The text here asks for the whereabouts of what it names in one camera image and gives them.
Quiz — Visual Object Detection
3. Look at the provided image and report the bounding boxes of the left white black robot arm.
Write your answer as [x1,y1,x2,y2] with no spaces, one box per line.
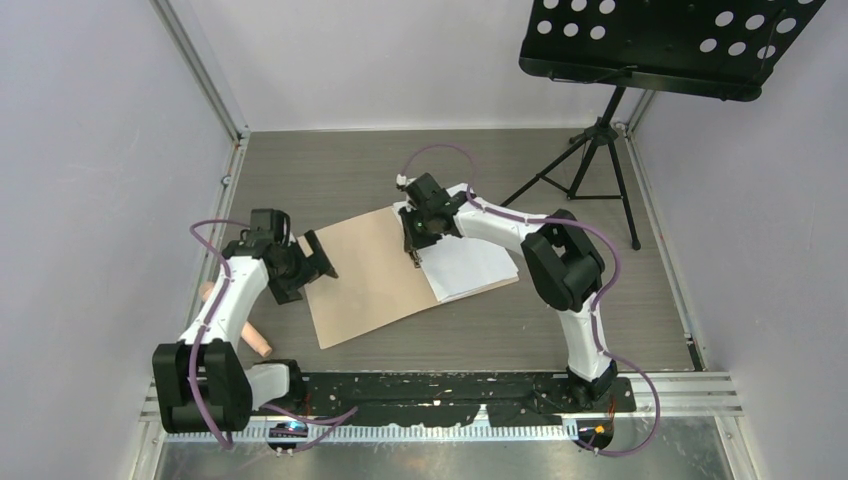
[152,208,338,442]

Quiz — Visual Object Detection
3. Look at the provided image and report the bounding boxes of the brown cardboard folder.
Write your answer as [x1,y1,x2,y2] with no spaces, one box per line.
[296,205,521,351]

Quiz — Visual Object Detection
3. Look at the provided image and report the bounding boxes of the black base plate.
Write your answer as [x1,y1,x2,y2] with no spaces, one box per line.
[270,372,636,428]

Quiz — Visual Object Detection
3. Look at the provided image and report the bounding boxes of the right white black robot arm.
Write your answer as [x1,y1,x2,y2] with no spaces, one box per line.
[396,173,618,411]

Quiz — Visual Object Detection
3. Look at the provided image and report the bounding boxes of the black music stand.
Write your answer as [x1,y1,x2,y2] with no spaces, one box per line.
[502,0,824,250]

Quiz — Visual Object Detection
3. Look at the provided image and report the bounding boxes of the aluminium frame rail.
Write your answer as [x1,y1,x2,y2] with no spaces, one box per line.
[139,372,745,444]

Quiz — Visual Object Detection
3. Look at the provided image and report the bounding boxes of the beige handle tool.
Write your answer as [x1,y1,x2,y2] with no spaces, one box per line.
[198,281,272,358]

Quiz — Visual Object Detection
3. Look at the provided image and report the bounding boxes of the silver folder clip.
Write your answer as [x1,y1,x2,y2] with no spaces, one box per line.
[408,250,421,269]

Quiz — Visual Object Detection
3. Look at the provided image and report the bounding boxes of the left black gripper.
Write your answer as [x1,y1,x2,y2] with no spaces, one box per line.
[269,231,335,304]

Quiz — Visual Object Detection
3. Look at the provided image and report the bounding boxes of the white paper sheets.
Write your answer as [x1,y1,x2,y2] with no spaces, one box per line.
[392,183,521,305]

